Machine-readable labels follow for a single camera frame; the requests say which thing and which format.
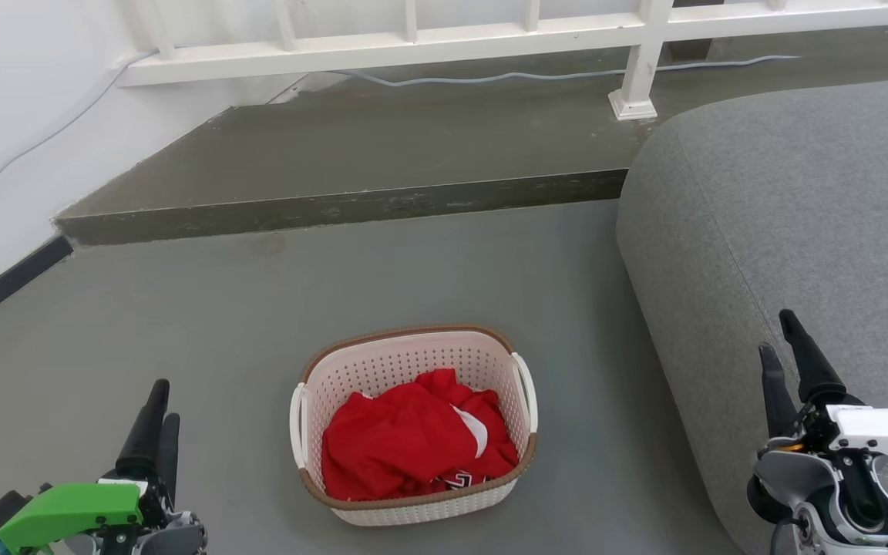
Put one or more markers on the grey fabric sofa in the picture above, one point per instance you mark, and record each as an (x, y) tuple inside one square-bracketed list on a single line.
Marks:
[(798, 216)]

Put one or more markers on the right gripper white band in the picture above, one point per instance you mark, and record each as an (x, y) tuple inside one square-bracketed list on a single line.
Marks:
[(883, 428)]

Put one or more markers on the red clothing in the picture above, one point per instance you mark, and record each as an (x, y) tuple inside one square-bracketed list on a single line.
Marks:
[(398, 439)]

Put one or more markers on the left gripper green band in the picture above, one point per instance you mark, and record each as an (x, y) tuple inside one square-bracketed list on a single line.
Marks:
[(66, 509)]

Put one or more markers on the white railing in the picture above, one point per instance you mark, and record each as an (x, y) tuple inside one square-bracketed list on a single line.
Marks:
[(382, 48)]

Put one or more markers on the raised grey concrete step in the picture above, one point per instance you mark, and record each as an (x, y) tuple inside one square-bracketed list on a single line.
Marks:
[(375, 154)]

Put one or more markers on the white laundry basket brown rim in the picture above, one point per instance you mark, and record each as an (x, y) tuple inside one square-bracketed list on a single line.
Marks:
[(413, 361)]

